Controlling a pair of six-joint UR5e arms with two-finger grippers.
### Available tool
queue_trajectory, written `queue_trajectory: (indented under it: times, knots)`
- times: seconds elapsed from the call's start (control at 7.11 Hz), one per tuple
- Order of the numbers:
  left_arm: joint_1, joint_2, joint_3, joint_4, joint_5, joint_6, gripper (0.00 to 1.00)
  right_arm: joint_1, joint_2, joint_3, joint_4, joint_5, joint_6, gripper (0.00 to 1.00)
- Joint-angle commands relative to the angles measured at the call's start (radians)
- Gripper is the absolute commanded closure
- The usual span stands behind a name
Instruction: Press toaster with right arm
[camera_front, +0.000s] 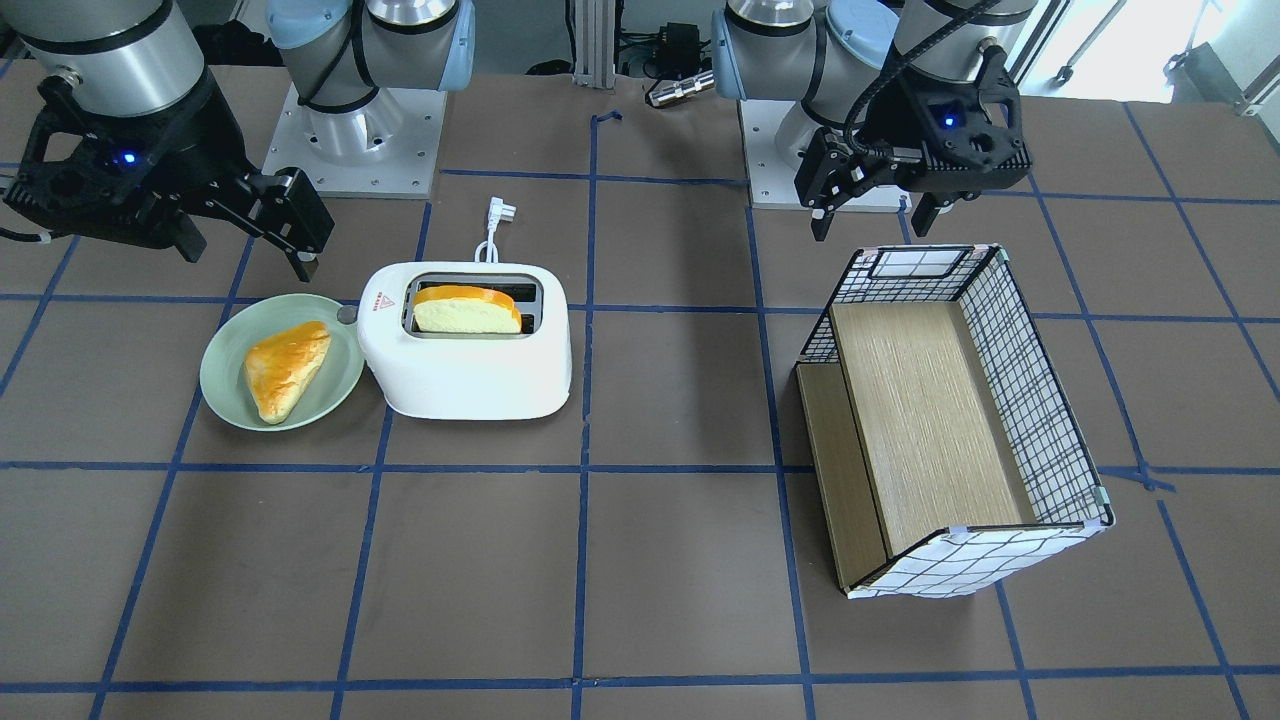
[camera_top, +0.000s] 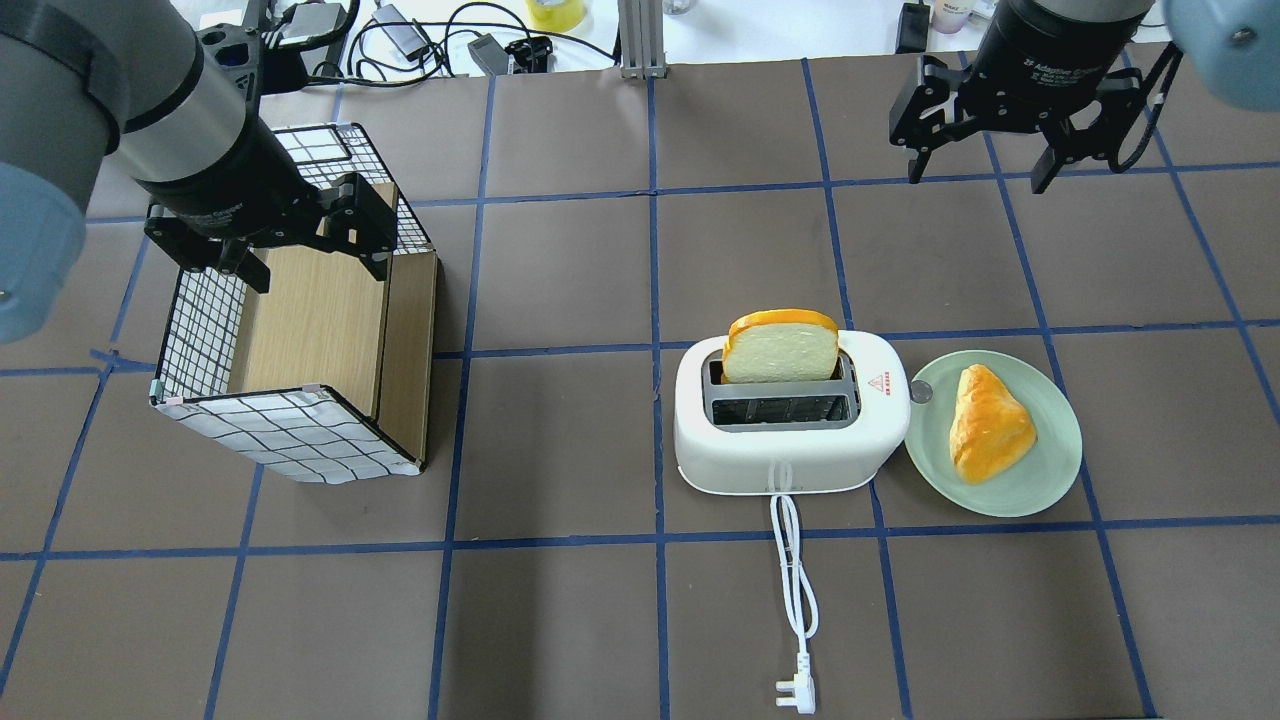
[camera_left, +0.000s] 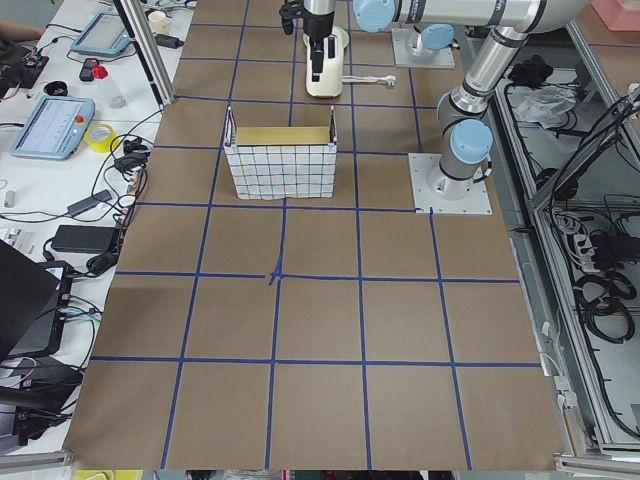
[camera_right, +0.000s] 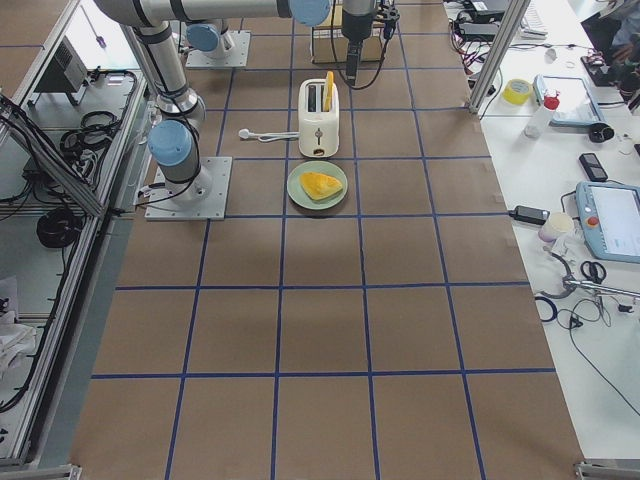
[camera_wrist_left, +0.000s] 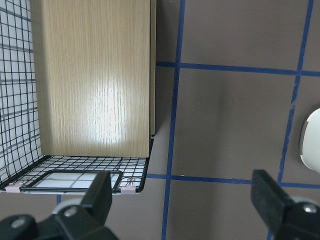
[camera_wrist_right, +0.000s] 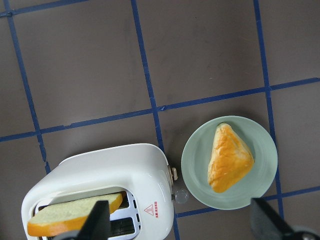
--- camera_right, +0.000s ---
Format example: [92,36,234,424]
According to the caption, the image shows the white paper cup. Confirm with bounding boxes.
[538,212,574,243]

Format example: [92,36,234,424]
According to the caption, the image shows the aluminium frame post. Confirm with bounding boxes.
[468,0,530,114]

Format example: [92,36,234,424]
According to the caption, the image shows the green round plate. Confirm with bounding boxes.
[287,161,348,210]

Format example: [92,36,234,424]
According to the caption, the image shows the wooden box with grid cloth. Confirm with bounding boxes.
[310,18,383,64]

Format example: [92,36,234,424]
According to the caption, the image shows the white two-slot toaster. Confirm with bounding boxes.
[298,78,340,158]

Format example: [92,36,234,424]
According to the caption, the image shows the white plastic bottle red cap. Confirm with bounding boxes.
[523,91,560,139]

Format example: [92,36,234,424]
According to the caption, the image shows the black scissors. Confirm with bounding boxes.
[580,260,607,285]

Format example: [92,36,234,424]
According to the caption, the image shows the grey control box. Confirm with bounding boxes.
[29,36,89,106]

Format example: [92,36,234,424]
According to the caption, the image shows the blue tape roll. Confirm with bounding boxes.
[534,295,558,323]

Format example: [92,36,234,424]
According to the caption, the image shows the bread slice in toaster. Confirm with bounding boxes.
[322,70,334,112]

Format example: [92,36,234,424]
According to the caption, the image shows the blue teach pendant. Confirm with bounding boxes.
[533,74,605,127]
[560,181,639,264]

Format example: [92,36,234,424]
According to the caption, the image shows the black power adapter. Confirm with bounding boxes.
[508,205,550,226]

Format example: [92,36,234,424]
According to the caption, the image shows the yellow tape roll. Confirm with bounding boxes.
[502,79,533,105]

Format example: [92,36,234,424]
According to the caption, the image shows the black remote device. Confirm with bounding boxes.
[579,153,608,183]

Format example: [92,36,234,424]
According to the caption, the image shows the white toaster power cord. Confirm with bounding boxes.
[238,128,301,144]

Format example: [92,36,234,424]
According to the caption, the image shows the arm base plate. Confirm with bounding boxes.
[186,25,251,70]
[144,157,232,221]

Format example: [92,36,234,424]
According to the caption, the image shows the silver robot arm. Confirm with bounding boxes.
[186,19,233,58]
[96,1,336,201]

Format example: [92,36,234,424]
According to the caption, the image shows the blue teach pendant far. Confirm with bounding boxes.
[533,74,605,127]

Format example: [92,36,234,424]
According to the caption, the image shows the blue teach pendant near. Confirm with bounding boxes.
[560,181,639,264]

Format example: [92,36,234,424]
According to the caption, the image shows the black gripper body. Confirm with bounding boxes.
[341,0,375,44]

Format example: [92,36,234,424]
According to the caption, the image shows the yellow bread on plate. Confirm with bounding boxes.
[299,171,343,201]

